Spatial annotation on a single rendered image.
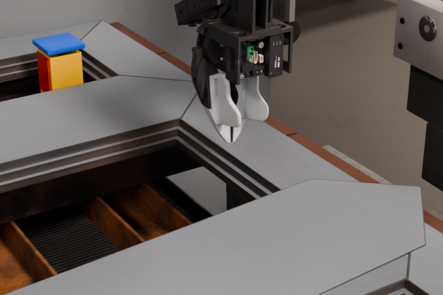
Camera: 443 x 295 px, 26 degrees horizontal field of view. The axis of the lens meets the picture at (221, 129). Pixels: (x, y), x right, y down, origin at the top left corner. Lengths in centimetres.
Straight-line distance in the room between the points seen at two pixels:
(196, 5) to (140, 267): 30
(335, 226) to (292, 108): 237
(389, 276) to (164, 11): 92
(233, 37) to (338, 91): 258
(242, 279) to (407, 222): 21
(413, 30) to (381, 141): 189
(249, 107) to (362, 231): 19
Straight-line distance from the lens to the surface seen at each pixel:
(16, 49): 156
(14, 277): 128
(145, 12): 175
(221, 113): 107
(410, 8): 131
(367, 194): 111
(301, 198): 109
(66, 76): 145
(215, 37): 102
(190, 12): 108
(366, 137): 321
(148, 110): 131
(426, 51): 130
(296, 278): 95
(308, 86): 359
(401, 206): 109
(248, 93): 108
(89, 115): 130
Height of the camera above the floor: 138
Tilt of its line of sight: 25 degrees down
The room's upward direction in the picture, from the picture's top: straight up
